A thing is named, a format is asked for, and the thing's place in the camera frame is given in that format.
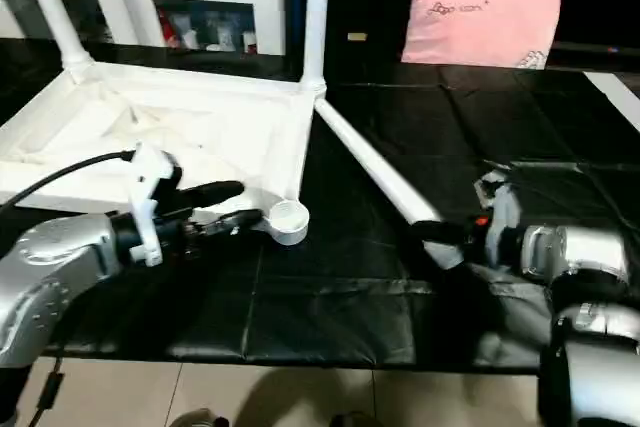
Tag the white plastic table top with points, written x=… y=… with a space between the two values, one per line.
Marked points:
x=150 y=127

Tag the white plastic table leg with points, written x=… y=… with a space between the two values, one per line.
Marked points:
x=55 y=7
x=380 y=167
x=317 y=17

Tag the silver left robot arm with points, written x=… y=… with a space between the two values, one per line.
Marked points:
x=50 y=267

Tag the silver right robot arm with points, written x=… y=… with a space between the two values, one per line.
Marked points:
x=580 y=267

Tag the black work mat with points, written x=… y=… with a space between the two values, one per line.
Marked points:
x=330 y=317

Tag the pink pillow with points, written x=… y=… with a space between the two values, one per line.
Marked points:
x=480 y=25

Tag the small yellow label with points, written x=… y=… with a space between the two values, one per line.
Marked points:
x=357 y=37

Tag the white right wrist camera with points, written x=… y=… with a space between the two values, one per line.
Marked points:
x=500 y=207

